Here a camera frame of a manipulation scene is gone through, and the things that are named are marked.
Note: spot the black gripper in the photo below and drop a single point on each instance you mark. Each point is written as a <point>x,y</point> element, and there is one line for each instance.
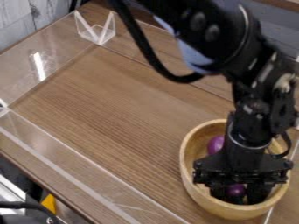
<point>242,164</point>

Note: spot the clear acrylic front wall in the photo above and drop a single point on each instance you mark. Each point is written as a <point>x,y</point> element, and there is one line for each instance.
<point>95,193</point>

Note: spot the clear acrylic corner bracket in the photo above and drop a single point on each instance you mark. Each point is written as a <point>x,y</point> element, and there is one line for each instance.
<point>98,34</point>

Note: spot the purple toy eggplant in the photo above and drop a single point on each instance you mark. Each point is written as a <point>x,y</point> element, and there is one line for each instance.
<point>234,192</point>

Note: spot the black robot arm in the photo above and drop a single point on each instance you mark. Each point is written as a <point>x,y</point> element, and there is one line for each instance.
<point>222,42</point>

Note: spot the brown wooden bowl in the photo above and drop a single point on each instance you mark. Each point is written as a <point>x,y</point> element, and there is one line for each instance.
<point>194,149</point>

